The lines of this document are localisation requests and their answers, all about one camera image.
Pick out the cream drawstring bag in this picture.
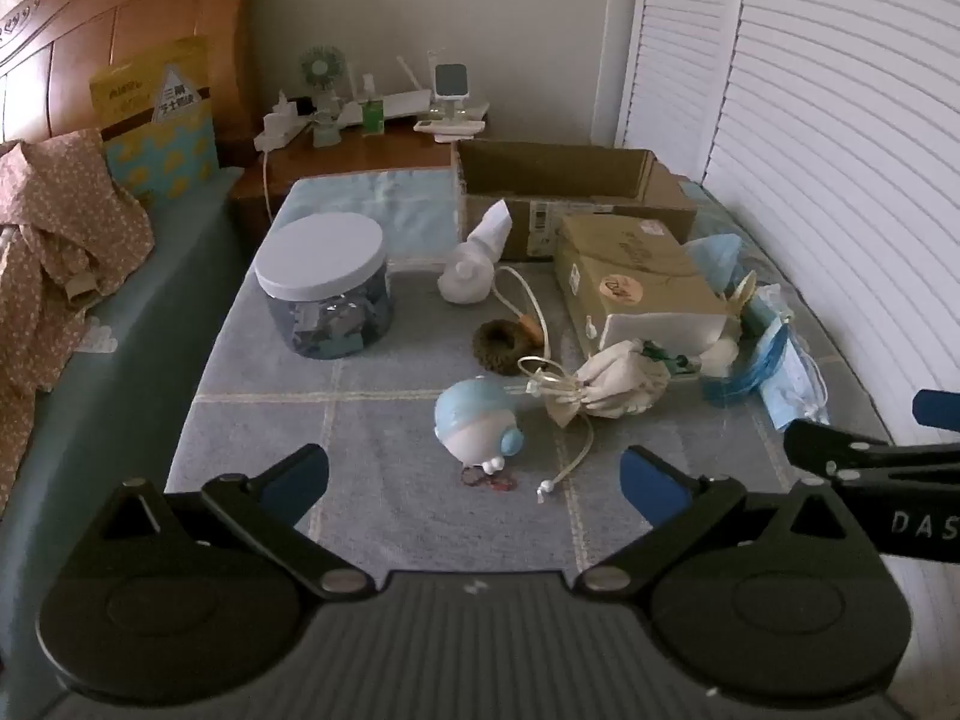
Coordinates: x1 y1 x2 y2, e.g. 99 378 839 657
517 339 702 505

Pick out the pink patterned cloth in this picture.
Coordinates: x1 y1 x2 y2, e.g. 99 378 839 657
0 127 157 533

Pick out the closed cardboard box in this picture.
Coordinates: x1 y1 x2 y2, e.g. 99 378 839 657
553 211 743 361

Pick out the light blue towel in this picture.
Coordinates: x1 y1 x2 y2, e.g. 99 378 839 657
274 165 462 267

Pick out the small green bottle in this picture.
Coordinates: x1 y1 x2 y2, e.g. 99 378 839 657
362 75 385 137

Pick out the brown fuzzy scrunchie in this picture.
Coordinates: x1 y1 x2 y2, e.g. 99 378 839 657
472 319 538 374

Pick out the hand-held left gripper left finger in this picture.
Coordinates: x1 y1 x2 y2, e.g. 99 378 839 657
99 444 373 601

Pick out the small green desk fan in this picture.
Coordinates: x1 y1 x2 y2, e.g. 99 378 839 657
300 45 350 149

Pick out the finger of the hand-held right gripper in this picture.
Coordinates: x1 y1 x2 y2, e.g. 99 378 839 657
912 388 960 434
782 418 960 482

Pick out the wooden headboard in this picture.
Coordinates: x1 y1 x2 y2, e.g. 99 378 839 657
0 0 271 188

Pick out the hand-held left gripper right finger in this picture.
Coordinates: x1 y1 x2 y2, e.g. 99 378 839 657
574 445 853 601

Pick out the red hair tie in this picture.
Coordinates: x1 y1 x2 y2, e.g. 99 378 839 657
459 465 520 494

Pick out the white power strip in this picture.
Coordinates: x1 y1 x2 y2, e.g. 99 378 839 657
253 90 316 155

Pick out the wooden nightstand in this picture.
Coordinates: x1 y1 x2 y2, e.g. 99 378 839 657
229 120 466 241

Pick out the teal bed sheet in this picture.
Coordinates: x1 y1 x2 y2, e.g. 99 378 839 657
0 165 256 720

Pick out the white router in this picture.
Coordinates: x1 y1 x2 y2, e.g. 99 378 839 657
337 56 436 128

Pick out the yellow and blue printed pack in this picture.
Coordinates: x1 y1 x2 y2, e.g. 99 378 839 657
88 36 222 207

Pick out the white phone stand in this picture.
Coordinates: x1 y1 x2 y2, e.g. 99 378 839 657
427 51 488 125

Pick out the blue and white plush toy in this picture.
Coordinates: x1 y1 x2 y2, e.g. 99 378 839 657
433 377 527 475

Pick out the cardboard box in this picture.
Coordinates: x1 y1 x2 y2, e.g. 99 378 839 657
450 139 698 262
553 211 743 361

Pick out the plastic jar with white lid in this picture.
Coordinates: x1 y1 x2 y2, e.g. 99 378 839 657
253 214 396 359

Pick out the white louvred shutter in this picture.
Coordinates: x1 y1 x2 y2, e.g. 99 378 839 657
697 0 960 466
615 0 751 188

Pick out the grey checked blanket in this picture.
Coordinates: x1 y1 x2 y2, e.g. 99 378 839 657
165 165 893 578

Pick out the packaged blue face mask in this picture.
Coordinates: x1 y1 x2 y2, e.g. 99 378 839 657
757 345 833 428

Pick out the blue face mask stack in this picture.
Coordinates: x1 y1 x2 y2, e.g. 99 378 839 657
701 285 796 406

